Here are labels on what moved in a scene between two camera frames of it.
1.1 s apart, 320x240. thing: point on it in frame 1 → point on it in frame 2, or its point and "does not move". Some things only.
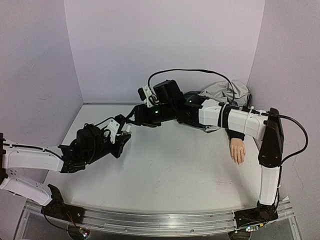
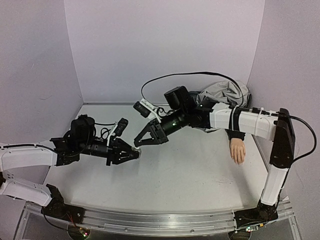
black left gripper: [121, 142] → [115, 152]
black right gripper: [136, 114] → [157, 131]
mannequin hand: [238, 150] does not move
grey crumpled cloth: [222, 91] does not move
